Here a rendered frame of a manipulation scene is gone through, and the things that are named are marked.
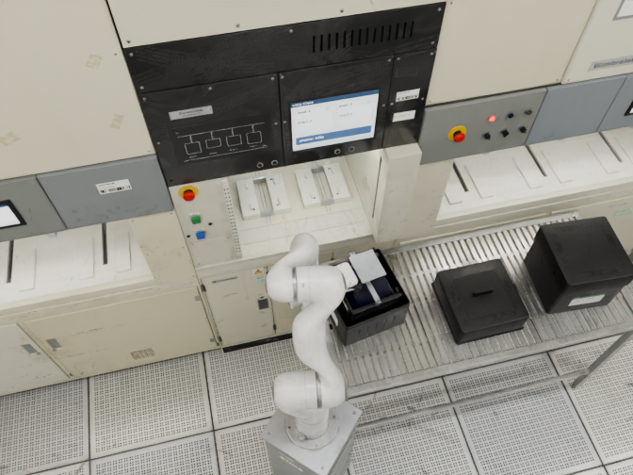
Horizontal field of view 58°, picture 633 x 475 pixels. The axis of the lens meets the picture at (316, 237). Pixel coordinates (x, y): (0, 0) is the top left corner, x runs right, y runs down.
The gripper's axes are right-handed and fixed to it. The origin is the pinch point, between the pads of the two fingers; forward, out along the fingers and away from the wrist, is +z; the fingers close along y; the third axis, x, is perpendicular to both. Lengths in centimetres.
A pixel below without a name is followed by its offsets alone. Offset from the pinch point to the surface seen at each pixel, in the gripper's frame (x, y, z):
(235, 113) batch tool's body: 62, -33, -32
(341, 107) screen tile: 57, -27, 0
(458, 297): -19.9, 16.1, 35.0
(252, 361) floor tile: -106, -26, -45
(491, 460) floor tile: -106, 66, 44
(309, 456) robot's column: -30, 47, -43
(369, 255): 2.5, -3.4, 3.1
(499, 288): -20, 19, 52
